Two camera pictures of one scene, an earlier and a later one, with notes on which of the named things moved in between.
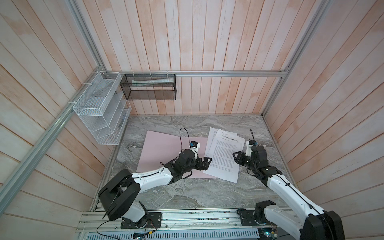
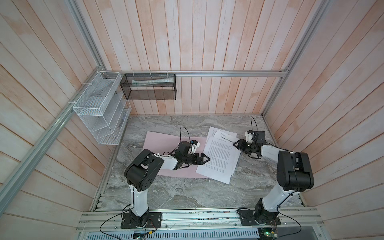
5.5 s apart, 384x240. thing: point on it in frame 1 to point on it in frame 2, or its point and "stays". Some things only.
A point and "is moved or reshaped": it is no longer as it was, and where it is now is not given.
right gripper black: x=239 y=157 to x=240 y=144
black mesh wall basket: x=149 y=86 stays
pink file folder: x=160 y=149 stays
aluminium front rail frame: x=252 y=224 stays
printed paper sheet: x=223 y=145 is moved or reshaped
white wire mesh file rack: x=104 y=108 stays
